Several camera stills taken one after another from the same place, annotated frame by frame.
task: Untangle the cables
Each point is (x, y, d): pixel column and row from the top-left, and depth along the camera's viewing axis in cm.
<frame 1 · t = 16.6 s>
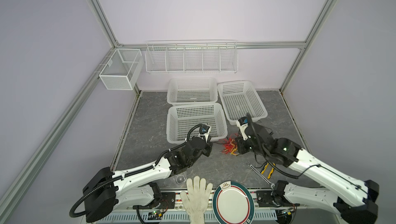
left hand: (210, 139, 77), fingers closed
right hand: (236, 140, 72), fingers closed
front white plastic basket: (181, 117, 104), point 3 cm above the table
right white plastic basket: (240, 98, 118), on the table
clear drinking glass: (181, 179, 81), on the table
silver combination wrench: (249, 164, 86), on the table
yellow handled pliers: (268, 176, 81), point 2 cm above the table

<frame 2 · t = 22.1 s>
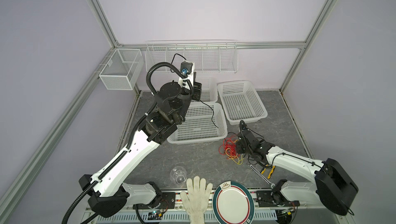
left hand: (195, 75, 57), fingers closed
right hand: (239, 144, 88), fingers closed
the named things where they were.

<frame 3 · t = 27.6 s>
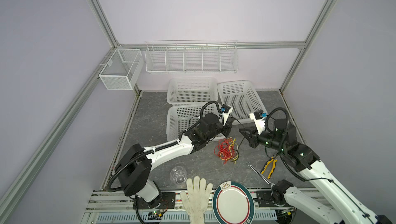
left hand: (234, 120, 75), fingers closed
right hand: (240, 130, 69), fingers closed
the named things where they were.

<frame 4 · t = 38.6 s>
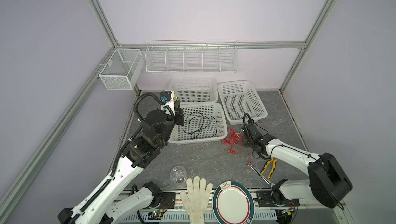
left hand: (179, 103, 63), fingers closed
right hand: (249, 138, 90), fingers closed
the named things where they were.

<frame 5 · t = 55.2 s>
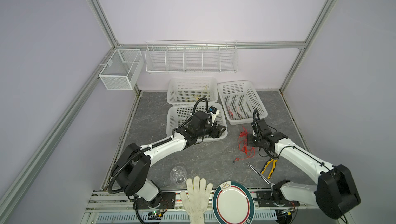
left hand: (221, 127, 81), fingers open
right hand: (252, 140, 87), fingers open
the named things where they were.

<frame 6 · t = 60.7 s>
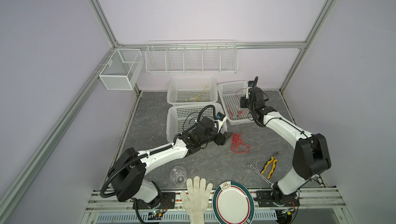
left hand: (227, 132, 78), fingers open
right hand: (246, 96, 89), fingers closed
the named things where they were.

